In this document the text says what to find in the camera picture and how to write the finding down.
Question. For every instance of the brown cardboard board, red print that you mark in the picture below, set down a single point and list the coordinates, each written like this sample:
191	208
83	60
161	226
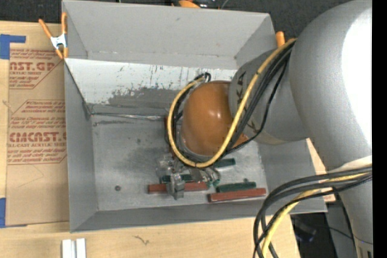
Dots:
33	118

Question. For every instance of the grey metal bin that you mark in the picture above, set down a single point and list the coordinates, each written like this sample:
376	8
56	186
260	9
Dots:
127	142

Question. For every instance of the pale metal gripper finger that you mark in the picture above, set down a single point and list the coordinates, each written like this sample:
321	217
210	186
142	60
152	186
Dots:
177	188
165	163

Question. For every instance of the red-brown flat block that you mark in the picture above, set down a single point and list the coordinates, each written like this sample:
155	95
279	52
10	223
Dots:
193	187
239	195

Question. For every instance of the dark green flat block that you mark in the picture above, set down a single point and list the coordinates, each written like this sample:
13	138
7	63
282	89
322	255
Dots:
237	186
227	162
164	179

